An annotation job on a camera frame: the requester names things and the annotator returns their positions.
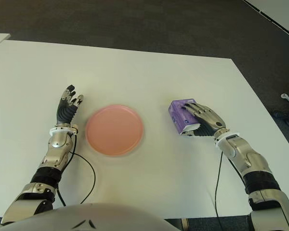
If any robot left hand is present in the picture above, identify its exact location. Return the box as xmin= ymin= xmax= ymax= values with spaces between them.
xmin=55 ymin=84 xmax=84 ymax=126

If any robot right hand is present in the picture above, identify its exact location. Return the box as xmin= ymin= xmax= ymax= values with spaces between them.
xmin=182 ymin=102 xmax=227 ymax=138

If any purple tissue paper pack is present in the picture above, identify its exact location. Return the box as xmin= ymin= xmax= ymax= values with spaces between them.
xmin=168 ymin=98 xmax=201 ymax=136

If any pink round plate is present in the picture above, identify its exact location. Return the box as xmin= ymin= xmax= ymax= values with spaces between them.
xmin=85 ymin=103 xmax=145 ymax=157

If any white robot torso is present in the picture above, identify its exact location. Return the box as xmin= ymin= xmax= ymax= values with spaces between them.
xmin=0 ymin=202 xmax=181 ymax=231

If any white table with black gaps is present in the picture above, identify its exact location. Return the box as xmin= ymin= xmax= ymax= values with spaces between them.
xmin=242 ymin=0 xmax=289 ymax=40

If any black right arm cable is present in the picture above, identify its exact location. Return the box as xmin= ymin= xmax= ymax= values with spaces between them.
xmin=214 ymin=151 xmax=223 ymax=218

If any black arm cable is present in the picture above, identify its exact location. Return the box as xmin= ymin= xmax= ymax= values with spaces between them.
xmin=56 ymin=134 xmax=96 ymax=207
xmin=214 ymin=151 xmax=223 ymax=218

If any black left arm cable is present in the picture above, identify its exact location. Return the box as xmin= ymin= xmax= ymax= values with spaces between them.
xmin=56 ymin=134 xmax=96 ymax=207

